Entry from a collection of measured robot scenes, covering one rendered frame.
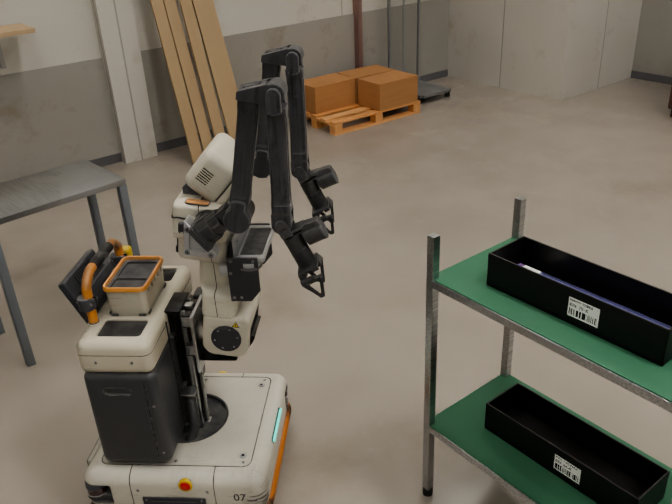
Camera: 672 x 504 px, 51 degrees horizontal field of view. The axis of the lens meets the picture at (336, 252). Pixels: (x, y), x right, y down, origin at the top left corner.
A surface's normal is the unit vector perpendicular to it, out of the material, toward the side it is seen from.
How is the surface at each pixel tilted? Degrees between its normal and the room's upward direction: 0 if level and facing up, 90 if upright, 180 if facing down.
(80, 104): 90
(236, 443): 0
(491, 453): 0
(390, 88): 90
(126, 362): 90
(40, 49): 90
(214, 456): 0
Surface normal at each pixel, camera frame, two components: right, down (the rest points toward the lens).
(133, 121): 0.62, 0.34
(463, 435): -0.04, -0.88
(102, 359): -0.07, 0.47
